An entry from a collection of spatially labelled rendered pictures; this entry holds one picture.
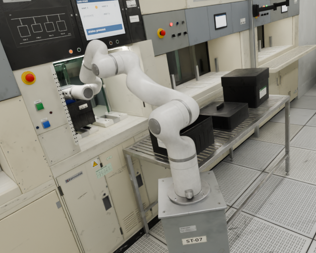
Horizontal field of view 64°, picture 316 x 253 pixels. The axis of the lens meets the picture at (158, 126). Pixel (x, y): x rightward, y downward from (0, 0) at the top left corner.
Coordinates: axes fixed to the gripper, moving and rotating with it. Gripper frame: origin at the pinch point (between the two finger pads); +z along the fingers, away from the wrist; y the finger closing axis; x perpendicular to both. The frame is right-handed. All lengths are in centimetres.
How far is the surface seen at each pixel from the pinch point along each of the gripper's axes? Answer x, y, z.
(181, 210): -43, -13, -105
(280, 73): -58, 285, -31
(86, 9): 44, 14, -30
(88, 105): -12.2, 8.2, -10.2
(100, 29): 32.9, 19.3, -30.2
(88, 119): -21.0, 5.3, -10.3
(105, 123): -28.9, 16.9, -10.5
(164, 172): -81, 46, -30
